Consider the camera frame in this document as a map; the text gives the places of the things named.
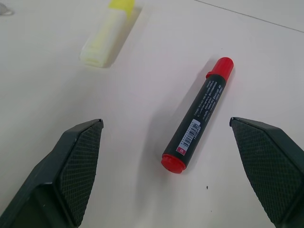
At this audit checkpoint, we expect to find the yellow highlighter pen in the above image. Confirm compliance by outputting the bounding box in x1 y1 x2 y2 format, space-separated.
80 0 136 67

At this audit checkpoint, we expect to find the black marker with red cap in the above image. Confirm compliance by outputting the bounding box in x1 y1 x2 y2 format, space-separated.
161 57 234 175

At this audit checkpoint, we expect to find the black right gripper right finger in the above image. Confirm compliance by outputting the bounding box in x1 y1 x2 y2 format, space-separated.
229 116 304 228

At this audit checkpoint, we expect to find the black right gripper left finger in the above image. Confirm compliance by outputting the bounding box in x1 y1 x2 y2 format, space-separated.
0 118 105 228

